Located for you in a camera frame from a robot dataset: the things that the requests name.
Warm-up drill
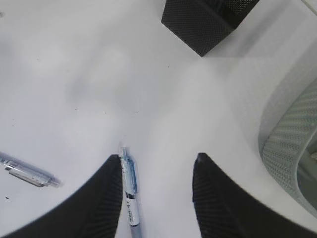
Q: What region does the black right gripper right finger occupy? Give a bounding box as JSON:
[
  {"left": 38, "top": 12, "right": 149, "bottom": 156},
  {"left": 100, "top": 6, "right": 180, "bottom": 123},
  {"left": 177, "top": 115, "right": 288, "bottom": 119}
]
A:
[{"left": 192, "top": 153, "right": 317, "bottom": 238}]

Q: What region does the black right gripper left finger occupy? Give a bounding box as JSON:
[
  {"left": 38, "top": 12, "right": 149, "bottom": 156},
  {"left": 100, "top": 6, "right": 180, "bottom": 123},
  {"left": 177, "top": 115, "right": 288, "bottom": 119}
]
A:
[{"left": 7, "top": 154, "right": 123, "bottom": 238}]

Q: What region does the grey pen under ruler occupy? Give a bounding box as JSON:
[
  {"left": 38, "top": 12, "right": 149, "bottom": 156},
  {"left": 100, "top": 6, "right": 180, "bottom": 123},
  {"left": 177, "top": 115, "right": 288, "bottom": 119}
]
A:
[{"left": 119, "top": 147, "right": 143, "bottom": 238}]

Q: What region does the grey white centre pen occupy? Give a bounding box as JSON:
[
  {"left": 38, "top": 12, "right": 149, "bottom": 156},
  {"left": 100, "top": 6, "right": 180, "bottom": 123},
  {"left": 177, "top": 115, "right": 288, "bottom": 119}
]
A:
[{"left": 0, "top": 152, "right": 61, "bottom": 188}]

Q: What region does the green plastic woven basket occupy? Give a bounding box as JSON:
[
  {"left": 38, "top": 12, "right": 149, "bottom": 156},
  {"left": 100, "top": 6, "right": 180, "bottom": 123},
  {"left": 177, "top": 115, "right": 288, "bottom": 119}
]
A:
[{"left": 261, "top": 81, "right": 317, "bottom": 216}]

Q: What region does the black mesh pen holder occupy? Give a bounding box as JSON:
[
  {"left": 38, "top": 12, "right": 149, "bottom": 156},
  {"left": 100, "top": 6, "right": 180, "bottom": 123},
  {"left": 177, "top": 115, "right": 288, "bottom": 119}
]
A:
[{"left": 161, "top": 0, "right": 258, "bottom": 57}]

